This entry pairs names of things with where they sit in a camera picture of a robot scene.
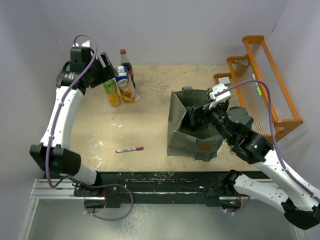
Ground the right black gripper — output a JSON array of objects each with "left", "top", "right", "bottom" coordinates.
[{"left": 187, "top": 98, "right": 235, "bottom": 144}]

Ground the glass cola bottle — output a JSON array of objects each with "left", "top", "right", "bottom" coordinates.
[{"left": 119, "top": 49, "right": 136, "bottom": 88}]

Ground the blue juice carton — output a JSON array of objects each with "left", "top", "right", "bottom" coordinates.
[{"left": 115, "top": 65, "right": 136, "bottom": 103}]

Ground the green orange juice bottle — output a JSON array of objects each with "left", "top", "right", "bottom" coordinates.
[{"left": 103, "top": 78, "right": 121, "bottom": 107}]

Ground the green canvas bag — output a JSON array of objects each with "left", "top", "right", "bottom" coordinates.
[{"left": 166, "top": 86, "right": 223, "bottom": 162}]

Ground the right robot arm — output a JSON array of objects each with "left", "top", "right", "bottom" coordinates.
[{"left": 186, "top": 101, "right": 320, "bottom": 230}]

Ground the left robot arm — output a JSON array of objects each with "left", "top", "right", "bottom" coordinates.
[{"left": 29, "top": 46, "right": 116, "bottom": 196}]

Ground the white red small box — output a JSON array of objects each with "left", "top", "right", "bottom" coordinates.
[{"left": 217, "top": 76, "right": 231, "bottom": 85}]

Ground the purple marker pen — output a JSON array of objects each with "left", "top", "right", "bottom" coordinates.
[{"left": 115, "top": 146, "right": 144, "bottom": 153}]

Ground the orange wooden shelf rack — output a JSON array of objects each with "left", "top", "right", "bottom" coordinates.
[{"left": 213, "top": 35, "right": 303, "bottom": 141}]

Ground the green marker on shelf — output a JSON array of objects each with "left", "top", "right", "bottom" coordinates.
[{"left": 252, "top": 73, "right": 263, "bottom": 97}]

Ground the grey metal clip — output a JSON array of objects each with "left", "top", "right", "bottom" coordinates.
[{"left": 234, "top": 59, "right": 249, "bottom": 66}]

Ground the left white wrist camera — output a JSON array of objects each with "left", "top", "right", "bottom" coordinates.
[{"left": 72, "top": 40, "right": 91, "bottom": 48}]

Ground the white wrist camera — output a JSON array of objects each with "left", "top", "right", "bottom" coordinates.
[
  {"left": 208, "top": 83, "right": 231, "bottom": 110},
  {"left": 72, "top": 40, "right": 91, "bottom": 48}
]

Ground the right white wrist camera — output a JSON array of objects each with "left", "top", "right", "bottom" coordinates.
[{"left": 208, "top": 83, "right": 231, "bottom": 110}]

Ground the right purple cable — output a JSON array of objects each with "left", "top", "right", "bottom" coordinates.
[{"left": 217, "top": 79, "right": 320, "bottom": 203}]

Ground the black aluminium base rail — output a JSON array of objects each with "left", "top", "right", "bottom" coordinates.
[{"left": 29, "top": 171, "right": 286, "bottom": 208}]

